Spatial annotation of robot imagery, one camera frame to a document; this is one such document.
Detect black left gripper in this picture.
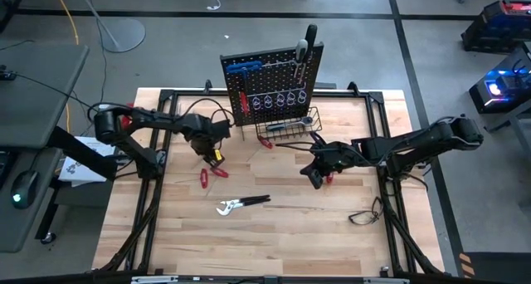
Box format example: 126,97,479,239
182,112,231,169

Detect black-handled slip-joint pliers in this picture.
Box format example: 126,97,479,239
214,193,272,218

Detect chrome ratchet wrench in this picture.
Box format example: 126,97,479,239
265,115,314,132

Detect blue T-handle hex key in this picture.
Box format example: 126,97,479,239
225,60,264,96

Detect black pegboard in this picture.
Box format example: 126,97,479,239
219,42,325,128

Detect red flat object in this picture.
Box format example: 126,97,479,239
119,103,134,130

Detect chrome hook rack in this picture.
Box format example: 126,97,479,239
261,57,300,69

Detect grey metal bar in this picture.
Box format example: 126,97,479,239
130,275,411,284

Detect black diagonal beam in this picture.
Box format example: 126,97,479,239
45,125,119,182

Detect white paper booklet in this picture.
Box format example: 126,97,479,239
56,135,119,189

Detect grey round-base floor stand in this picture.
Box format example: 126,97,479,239
73,0,147,54

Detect black computer with lights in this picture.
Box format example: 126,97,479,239
467,42,531,115

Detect grey furniture piece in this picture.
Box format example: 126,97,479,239
483,109,531,213

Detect grey desk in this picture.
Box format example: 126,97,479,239
0,41,90,254

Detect black computer mouse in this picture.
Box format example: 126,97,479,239
8,169,40,211

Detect black crate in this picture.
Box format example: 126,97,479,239
460,0,531,55

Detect hazard-striped black mat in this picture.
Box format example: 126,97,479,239
457,250,531,284

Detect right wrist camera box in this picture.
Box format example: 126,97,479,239
299,165,324,190

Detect black wire basket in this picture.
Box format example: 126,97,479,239
254,105,324,142

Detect loose black cable bundle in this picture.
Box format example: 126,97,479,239
347,195,383,227

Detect black metal table frame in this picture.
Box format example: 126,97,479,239
93,80,447,277

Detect chrome ring tool holder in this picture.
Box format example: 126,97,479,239
246,84,309,110

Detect thin black cable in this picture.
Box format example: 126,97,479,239
0,70,99,115

